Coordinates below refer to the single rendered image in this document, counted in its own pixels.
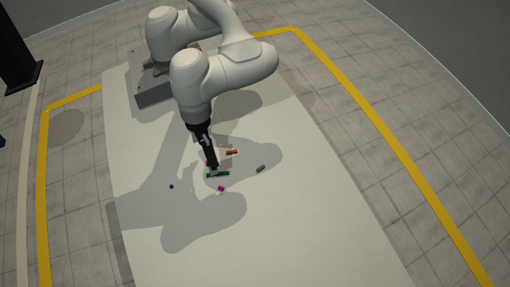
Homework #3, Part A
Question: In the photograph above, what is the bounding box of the dark green rod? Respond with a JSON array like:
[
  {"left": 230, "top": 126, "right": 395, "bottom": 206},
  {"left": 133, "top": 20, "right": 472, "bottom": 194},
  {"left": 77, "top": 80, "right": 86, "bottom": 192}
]
[{"left": 206, "top": 171, "right": 229, "bottom": 177}]

